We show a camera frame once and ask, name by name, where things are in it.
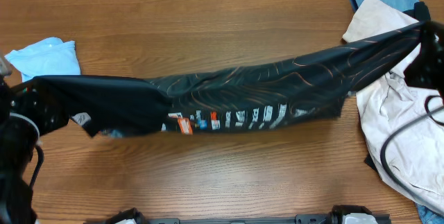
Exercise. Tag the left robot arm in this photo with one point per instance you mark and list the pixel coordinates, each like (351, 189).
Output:
(22, 123)

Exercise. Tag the folded light blue t-shirt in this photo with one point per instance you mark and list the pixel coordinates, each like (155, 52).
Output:
(50, 56)

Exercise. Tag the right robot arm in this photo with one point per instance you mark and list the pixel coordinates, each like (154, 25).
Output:
(426, 70)

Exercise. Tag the black orange-patterned jersey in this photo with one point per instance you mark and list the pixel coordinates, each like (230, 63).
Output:
(260, 97)

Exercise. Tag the cream white shirt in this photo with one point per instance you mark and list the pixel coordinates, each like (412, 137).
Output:
(415, 156)

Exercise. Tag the dark navy garment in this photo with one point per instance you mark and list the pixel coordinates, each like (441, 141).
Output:
(420, 12)

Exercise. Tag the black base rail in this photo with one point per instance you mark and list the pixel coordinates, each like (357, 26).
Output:
(340, 214)

